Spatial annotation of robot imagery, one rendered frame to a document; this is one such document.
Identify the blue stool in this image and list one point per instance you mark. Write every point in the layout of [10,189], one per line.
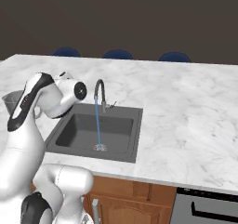
[174,57]
[66,52]
[118,54]

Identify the blue water stream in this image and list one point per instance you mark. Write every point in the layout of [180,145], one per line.
[98,122]

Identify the stainless steel dishwasher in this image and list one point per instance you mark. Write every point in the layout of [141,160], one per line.
[204,207]

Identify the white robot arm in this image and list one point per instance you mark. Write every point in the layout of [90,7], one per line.
[24,159]

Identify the wooden cabinet door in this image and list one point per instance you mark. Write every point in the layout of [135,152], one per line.
[130,212]

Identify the dark grey sink basin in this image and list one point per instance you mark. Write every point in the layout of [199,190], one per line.
[83,134]

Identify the grey jug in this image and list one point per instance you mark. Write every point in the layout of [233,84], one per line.
[12,101]

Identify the dark curved sink faucet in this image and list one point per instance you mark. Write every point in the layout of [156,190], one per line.
[99,82]

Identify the wooden false drawer front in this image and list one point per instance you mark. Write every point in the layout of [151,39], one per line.
[124,186]

